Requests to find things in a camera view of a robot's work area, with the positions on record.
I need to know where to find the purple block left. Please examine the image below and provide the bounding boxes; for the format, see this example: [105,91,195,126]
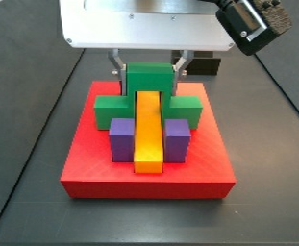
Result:
[109,118,134,162]

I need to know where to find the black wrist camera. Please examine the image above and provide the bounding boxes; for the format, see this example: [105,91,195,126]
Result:
[216,0,291,56]

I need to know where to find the purple block right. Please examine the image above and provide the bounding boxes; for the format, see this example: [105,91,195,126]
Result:
[164,119,191,163]

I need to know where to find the purple block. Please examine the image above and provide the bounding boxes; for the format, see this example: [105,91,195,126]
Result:
[109,118,134,162]
[164,119,191,163]

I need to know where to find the green stepped block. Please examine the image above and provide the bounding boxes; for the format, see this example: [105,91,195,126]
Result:
[93,62,203,130]

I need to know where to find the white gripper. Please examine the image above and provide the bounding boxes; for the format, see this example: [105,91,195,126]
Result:
[58,0,233,95]

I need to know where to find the yellow long bar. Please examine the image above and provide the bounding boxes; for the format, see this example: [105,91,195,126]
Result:
[133,91,163,173]

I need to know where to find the red base board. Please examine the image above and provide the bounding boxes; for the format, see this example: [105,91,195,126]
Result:
[60,82,236,199]

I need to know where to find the black angle fixture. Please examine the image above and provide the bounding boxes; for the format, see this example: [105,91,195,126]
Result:
[171,50,220,76]

